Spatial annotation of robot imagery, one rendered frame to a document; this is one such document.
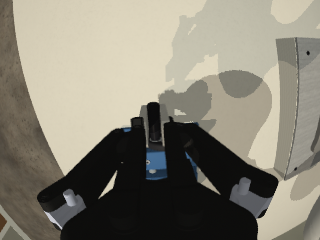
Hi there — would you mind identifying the blue bench vise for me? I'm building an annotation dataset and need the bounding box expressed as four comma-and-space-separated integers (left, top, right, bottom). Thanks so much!
146, 102, 198, 180

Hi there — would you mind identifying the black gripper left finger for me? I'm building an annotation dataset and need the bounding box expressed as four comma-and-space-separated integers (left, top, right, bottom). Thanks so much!
37, 105, 149, 231

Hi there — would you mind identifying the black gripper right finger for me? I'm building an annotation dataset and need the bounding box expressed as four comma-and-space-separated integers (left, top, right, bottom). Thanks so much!
160, 104, 279, 227

